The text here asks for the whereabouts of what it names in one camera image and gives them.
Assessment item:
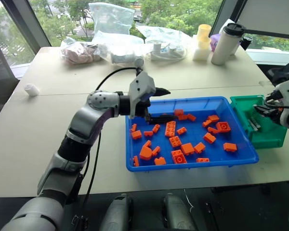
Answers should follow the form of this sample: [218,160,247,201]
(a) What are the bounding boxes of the stacked yellow cups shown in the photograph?
[197,24,212,49]

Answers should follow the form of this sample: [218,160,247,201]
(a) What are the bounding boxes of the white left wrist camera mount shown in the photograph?
[128,71,157,119]

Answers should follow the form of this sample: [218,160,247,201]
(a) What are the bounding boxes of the blue plastic bin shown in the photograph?
[125,96,260,173]

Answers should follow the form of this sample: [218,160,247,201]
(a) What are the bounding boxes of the long orange studded brick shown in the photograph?
[164,120,177,138]

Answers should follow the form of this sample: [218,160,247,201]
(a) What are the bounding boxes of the black cup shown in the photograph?
[239,35,254,51]

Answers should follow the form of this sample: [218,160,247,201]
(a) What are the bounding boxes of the white tumbler with black lid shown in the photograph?
[210,22,247,66]

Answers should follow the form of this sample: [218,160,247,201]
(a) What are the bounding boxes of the crumpled clear plastic bag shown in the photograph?
[92,30,145,64]

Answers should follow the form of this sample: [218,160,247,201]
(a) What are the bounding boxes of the plastic bag with pink items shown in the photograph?
[60,37,102,65]

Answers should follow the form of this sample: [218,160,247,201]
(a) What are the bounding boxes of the orange brick with round hole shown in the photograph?
[171,149,188,165]
[215,121,232,134]

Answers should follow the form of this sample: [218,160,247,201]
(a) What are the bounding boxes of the dark rounded grey shape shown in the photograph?
[98,193,133,231]
[160,193,196,231]

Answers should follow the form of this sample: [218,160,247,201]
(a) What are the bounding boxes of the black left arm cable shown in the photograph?
[80,66,143,224]

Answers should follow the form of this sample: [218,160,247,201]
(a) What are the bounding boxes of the tall clear plastic bag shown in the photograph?
[88,2,136,40]

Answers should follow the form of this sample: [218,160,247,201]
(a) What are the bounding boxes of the small white roll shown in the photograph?
[24,83,40,98]

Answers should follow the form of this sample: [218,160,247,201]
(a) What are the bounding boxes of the rounded orange brick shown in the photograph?
[139,145,153,161]

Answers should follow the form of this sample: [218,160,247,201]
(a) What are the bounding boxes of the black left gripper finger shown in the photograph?
[145,115,179,125]
[155,87,171,98]

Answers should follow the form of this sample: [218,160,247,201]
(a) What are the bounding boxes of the purple container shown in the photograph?
[210,33,223,52]

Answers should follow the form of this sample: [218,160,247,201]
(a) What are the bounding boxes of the clear bag with power strip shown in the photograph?
[136,25,192,61]

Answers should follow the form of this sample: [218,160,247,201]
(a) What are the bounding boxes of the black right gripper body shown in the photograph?
[265,93,284,119]

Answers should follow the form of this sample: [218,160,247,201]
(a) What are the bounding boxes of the square orange studded brick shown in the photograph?
[169,135,183,148]

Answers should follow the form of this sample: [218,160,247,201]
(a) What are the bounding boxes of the white roller blind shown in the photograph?
[239,0,289,40]

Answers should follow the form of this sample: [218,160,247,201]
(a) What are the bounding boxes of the white power strip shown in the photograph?
[150,41,186,61]

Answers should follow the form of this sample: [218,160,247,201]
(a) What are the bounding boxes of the grey battery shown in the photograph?
[252,117,263,132]
[247,116,257,131]

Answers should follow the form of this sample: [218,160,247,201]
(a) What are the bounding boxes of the black office chair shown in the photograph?
[0,39,20,127]

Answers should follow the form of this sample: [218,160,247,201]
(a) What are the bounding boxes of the smooth square orange brick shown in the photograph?
[180,142,196,156]

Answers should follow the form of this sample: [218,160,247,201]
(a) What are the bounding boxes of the green plastic bin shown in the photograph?
[229,94,288,150]

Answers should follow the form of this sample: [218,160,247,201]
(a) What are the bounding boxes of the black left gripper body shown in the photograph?
[134,86,158,121]

